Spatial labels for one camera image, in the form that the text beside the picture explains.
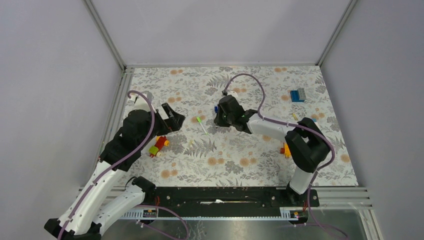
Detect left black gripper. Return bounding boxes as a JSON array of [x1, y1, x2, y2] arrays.
[[138, 102, 185, 149]]

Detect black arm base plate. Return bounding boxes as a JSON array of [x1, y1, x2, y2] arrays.
[[141, 186, 320, 216]]

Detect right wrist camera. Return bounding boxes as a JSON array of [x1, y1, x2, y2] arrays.
[[222, 90, 239, 98]]

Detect white slotted cable duct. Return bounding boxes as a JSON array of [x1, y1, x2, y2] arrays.
[[119, 207, 300, 222]]

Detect white pen green tip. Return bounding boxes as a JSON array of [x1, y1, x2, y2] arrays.
[[199, 121, 209, 135]]

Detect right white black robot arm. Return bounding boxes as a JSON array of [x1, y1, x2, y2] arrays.
[[214, 95, 334, 206]]

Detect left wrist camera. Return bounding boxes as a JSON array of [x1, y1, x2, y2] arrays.
[[130, 91, 153, 112]]

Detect floral patterned table mat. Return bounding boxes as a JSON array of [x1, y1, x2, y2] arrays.
[[117, 66, 358, 187]]

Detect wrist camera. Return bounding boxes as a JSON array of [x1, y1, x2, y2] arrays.
[[130, 91, 153, 112], [222, 90, 239, 98]]

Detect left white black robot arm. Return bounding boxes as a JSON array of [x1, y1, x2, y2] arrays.
[[44, 103, 186, 240]]

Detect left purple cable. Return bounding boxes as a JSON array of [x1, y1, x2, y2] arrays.
[[56, 90, 190, 240]]

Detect blue grey toy blocks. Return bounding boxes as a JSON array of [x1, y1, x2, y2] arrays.
[[290, 88, 306, 103]]

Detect red yellow green toy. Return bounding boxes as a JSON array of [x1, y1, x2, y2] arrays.
[[149, 136, 170, 158]]

